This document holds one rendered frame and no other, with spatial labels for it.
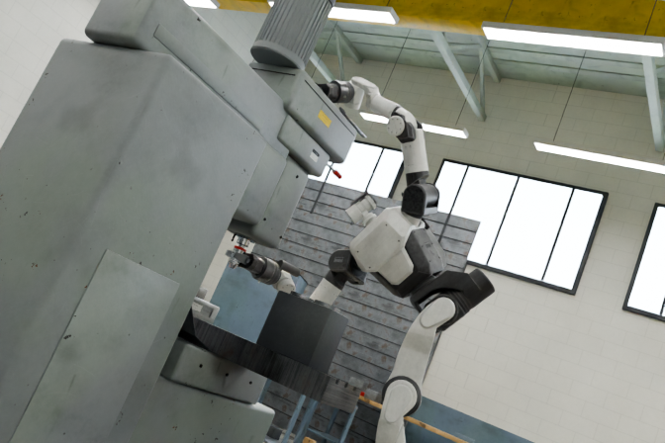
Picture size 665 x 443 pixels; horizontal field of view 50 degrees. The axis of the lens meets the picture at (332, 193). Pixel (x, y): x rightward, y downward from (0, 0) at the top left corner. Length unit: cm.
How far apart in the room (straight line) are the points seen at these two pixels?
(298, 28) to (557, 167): 844
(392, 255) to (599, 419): 716
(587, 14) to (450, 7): 140
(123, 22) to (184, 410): 120
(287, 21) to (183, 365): 119
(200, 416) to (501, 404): 765
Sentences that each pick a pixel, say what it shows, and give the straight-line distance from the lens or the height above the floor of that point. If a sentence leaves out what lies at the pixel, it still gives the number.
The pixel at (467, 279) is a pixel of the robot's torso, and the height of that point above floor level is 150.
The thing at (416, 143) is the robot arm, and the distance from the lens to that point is 271.
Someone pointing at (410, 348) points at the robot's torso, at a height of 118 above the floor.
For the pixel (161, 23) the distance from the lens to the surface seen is 201.
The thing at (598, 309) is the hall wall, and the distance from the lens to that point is 990.
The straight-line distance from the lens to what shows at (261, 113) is 235.
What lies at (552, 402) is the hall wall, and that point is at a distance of 975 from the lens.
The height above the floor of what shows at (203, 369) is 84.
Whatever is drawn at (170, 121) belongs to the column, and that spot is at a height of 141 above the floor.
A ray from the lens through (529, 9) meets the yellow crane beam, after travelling 746.
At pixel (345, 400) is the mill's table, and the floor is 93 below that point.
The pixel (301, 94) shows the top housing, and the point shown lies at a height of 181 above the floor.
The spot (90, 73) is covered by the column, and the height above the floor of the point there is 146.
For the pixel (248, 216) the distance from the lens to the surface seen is 239.
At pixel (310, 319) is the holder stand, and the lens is 225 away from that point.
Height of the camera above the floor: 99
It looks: 13 degrees up
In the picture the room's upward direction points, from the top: 23 degrees clockwise
